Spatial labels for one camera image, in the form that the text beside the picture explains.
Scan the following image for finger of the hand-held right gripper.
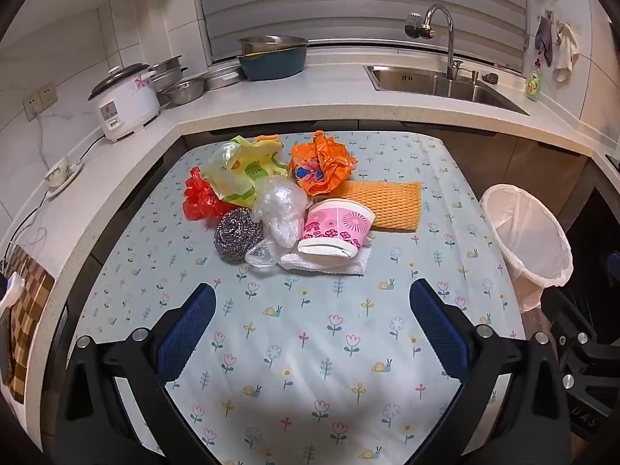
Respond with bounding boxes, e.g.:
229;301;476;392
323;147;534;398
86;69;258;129
543;287;601;350

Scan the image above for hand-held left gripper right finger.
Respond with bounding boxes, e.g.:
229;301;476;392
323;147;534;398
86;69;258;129
402;278;575;465

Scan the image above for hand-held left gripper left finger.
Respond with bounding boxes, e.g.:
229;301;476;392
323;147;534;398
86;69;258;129
55;283;219;465

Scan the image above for trash bin with white bag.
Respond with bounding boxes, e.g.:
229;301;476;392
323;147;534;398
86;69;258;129
479;184;573;313

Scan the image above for steel wool scourer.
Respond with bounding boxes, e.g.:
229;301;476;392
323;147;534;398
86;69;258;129
214;207;265;263

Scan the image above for white paper towel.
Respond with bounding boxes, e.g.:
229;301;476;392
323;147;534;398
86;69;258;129
280;247;373;277

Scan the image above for red plastic bag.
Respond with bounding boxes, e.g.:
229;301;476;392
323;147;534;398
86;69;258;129
183;167;238;224

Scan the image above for pink paper cup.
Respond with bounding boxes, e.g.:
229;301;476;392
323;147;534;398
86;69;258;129
297;198;377;258

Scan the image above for clear plastic bag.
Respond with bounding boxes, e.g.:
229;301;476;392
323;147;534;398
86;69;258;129
245;174;313;272

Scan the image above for yellow plastic bag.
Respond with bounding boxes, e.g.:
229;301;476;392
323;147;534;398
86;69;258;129
201;134;291;208

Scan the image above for orange plastic bag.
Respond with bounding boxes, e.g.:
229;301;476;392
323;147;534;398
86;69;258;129
289;131;359;198

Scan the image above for floral light blue tablecloth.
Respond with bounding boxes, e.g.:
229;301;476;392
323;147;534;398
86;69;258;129
72;131;529;465

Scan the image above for brown cabinet front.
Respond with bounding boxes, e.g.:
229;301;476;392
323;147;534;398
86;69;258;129
455;136;584;214

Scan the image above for brown checkered cloth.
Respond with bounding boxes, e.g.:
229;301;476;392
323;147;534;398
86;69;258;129
0;245;56;403

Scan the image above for green dish soap bottle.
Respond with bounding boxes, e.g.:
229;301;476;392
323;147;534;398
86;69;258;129
525;58;544;102

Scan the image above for white rice cooker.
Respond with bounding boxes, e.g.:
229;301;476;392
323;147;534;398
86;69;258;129
88;63;160;143

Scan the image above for small steel bowl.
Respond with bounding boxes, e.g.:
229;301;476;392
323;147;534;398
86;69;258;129
160;76;207;105

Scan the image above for stainless steel sink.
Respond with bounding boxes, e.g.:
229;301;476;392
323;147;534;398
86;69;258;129
364;64;530;116

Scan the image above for flat steel pan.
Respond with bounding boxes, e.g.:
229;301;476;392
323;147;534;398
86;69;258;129
202;62;243;91

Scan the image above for beige hanging cloth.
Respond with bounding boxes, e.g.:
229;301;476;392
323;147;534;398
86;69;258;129
553;22;580;83

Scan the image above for stacked steel pots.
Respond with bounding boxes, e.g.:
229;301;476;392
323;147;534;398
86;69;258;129
148;55;189;93

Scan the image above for grey hanging cloth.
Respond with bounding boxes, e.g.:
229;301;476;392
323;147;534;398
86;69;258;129
534;17;554;67

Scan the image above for blue plastic basin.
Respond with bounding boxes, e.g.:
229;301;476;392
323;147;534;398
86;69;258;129
237;45;309;81

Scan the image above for chrome faucet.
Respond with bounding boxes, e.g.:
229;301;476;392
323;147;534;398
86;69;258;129
404;5;466;81

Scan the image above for large steel bowl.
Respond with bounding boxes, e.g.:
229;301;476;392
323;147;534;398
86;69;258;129
237;35;309;56

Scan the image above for striped window blind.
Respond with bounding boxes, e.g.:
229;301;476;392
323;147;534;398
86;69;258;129
194;0;529;64

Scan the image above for white power cable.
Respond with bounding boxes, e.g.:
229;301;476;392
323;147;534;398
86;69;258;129
2;186;49;262

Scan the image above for dark rice cooker cable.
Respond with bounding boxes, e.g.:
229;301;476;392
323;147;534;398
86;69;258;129
72;133;106;163

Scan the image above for white wall sockets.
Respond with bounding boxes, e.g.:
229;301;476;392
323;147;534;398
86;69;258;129
23;82;58;121

